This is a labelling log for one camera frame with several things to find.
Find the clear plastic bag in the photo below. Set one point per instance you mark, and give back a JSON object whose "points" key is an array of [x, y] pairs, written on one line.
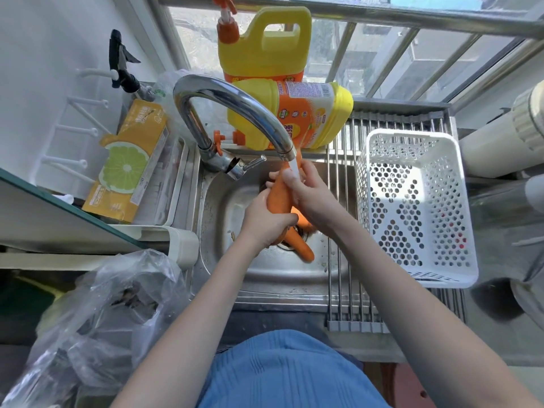
{"points": [[97, 331]]}

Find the person's right hand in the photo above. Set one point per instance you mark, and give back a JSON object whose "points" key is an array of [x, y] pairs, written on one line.
{"points": [[316, 199]]}

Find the white wall peg rack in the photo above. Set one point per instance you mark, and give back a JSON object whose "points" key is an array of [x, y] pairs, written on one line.
{"points": [[80, 101]]}

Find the stainless steel sink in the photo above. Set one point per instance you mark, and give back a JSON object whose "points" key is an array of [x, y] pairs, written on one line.
{"points": [[263, 276]]}

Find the white perforated plastic basket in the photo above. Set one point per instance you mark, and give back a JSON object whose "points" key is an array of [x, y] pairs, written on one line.
{"points": [[416, 250]]}

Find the white plastic dish tray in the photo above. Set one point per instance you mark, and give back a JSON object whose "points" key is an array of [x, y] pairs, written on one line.
{"points": [[170, 186]]}

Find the person's left hand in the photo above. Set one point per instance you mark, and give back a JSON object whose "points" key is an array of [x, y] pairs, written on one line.
{"points": [[261, 225]]}

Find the chrome sink faucet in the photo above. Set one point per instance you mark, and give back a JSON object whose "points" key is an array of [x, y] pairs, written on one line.
{"points": [[238, 99]]}

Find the glass shelf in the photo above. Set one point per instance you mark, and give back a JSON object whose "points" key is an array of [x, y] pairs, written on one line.
{"points": [[51, 220]]}

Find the yellow detergent jug with pump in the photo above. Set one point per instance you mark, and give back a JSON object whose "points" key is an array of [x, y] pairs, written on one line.
{"points": [[259, 46]]}

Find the yellow box with lime print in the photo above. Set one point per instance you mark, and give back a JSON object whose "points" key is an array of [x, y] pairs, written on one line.
{"points": [[127, 165]]}

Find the black trigger spray bottle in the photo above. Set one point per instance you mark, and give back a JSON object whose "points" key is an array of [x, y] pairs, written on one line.
{"points": [[123, 76]]}

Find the clear plastic container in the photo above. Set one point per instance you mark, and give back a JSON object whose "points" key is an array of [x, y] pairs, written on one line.
{"points": [[505, 225]]}

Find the person's left forearm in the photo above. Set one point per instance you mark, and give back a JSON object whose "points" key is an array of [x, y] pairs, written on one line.
{"points": [[191, 327]]}

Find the person's right forearm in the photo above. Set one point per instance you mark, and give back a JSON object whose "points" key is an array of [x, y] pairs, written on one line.
{"points": [[408, 318]]}

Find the yellow detergent jug orange label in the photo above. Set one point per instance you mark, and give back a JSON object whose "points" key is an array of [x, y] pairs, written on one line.
{"points": [[297, 116]]}

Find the white cylindrical filter housing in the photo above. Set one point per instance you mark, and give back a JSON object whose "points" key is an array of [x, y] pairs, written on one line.
{"points": [[501, 140]]}

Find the person's right thumb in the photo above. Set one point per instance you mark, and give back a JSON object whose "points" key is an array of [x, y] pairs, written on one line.
{"points": [[292, 179]]}

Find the metal window railing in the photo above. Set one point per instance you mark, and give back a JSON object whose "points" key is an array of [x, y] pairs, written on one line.
{"points": [[382, 16]]}

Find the large orange carrot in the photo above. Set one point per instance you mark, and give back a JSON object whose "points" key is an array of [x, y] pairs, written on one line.
{"points": [[278, 201]]}

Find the roll-up metal drying rack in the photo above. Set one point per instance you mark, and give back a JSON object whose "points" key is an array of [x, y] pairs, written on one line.
{"points": [[342, 174]]}

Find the long orange carrot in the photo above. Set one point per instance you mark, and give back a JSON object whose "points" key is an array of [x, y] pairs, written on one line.
{"points": [[299, 247]]}

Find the person's left thumb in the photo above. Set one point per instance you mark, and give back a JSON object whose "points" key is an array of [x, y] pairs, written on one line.
{"points": [[285, 219]]}

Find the blue ribbed shirt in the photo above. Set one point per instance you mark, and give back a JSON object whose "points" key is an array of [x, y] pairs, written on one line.
{"points": [[289, 373]]}

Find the crumpled clear plastic wrap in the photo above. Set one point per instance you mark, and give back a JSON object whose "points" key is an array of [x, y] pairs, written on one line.
{"points": [[163, 91]]}

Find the small orange carrot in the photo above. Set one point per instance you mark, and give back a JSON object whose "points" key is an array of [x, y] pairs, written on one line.
{"points": [[304, 220]]}

